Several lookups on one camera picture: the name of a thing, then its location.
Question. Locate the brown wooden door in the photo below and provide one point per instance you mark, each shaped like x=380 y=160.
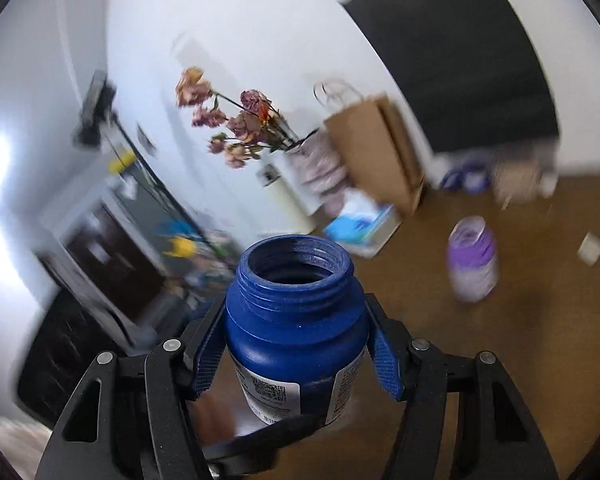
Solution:
x=112 y=261

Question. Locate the blue jar lid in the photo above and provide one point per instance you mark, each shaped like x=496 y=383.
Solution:
x=452 y=181

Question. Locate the white paper scrap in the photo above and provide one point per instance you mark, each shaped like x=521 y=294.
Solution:
x=589 y=250

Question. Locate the left hand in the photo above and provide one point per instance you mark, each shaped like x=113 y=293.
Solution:
x=213 y=421

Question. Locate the purple supplement bottle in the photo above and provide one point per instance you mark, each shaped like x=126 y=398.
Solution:
x=472 y=259

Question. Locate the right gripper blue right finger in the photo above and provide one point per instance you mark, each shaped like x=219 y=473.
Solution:
x=496 y=435

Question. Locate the studio light on stand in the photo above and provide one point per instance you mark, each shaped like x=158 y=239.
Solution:
x=95 y=112

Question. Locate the white thermos bottle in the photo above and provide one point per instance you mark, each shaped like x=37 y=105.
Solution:
x=297 y=221

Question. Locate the clear jar with oats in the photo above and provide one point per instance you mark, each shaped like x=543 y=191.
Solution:
x=515 y=182

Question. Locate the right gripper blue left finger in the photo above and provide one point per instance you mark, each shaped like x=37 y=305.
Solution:
x=127 y=418

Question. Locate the dried pink roses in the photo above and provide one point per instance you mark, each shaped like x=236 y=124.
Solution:
x=245 y=128

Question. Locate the blue tissue box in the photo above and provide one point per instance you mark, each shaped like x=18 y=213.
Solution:
x=363 y=227

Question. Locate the black paper bag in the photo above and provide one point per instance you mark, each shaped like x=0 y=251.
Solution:
x=467 y=69

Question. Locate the small purple white jar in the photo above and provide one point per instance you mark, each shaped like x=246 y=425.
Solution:
x=476 y=177

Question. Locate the brown paper bag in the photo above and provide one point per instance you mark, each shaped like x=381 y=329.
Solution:
x=373 y=140

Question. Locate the pink ceramic vase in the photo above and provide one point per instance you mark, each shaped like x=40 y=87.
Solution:
x=320 y=170

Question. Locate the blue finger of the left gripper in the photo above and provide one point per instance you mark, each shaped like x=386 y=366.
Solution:
x=257 y=452

